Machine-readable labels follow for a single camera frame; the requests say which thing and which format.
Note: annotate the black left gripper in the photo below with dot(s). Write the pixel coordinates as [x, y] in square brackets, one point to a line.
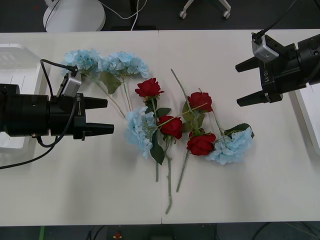
[65, 117]

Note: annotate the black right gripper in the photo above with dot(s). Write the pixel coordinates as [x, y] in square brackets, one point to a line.
[281, 75]

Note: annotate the pale blue artificial flower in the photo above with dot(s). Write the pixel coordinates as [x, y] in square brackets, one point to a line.
[232, 147]
[138, 132]
[80, 58]
[125, 63]

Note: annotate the red artificial rose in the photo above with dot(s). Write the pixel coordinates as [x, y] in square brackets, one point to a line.
[201, 143]
[200, 101]
[172, 127]
[149, 88]

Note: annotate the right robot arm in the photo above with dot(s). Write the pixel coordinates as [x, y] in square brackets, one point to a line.
[311, 60]

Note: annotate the shallow white box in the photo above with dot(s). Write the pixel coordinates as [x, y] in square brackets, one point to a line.
[311, 112]
[15, 52]

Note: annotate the white office chair base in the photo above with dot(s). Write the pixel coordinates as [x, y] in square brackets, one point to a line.
[226, 11]

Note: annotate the white round stand base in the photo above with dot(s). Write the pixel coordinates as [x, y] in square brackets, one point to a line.
[75, 17]

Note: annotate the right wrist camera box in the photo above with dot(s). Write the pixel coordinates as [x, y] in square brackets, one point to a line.
[262, 51]

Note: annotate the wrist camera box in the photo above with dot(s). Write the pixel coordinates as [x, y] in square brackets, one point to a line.
[262, 51]
[69, 86]

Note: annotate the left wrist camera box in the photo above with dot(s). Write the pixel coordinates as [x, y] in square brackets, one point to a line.
[69, 86]

